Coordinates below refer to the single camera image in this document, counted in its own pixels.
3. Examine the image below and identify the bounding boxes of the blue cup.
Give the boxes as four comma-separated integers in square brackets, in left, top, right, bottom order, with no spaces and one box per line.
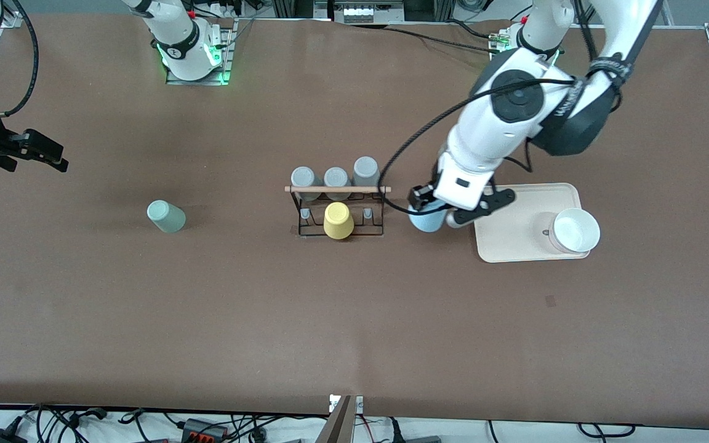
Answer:
[408,205,449,234]

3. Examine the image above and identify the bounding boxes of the green cup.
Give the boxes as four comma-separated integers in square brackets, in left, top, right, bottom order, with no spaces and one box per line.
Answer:
[147,200,187,234]

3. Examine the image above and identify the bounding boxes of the cream plastic tray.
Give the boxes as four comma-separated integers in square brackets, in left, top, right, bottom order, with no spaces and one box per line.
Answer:
[473,183,591,264]

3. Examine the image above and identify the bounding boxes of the grey cup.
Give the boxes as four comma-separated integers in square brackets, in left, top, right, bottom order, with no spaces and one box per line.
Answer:
[290,167,321,201]
[324,167,353,201]
[353,156,382,188]

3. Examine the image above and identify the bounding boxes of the white bowl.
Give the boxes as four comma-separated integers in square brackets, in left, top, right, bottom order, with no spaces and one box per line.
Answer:
[548,208,601,255]

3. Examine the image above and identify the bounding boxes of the yellow cup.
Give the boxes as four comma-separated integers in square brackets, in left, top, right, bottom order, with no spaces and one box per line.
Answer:
[322,202,356,241]

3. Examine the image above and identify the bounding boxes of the white power strip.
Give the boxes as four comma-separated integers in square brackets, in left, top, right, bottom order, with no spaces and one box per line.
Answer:
[333,0,404,25]

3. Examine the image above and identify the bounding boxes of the black plug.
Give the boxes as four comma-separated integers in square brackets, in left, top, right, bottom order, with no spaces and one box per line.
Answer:
[388,417,443,443]

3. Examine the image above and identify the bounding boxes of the black connector orange levers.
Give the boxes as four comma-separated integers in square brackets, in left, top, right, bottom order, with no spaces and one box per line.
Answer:
[181,418,230,443]

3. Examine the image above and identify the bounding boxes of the black wire cup rack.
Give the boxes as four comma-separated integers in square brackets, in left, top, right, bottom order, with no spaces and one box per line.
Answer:
[285,182,392,239]

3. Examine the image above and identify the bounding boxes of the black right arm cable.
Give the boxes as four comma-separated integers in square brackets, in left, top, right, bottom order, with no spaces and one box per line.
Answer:
[0,0,39,119]

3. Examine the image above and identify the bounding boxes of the black table cable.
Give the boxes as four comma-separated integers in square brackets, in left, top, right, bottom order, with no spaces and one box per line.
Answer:
[384,26,498,54]
[447,18,503,41]

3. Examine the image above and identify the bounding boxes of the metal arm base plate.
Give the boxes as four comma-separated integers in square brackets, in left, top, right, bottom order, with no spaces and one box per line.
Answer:
[166,18,234,86]

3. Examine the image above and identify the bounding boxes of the brown stand post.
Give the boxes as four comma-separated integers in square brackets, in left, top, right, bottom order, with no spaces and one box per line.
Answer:
[316,395,355,443]

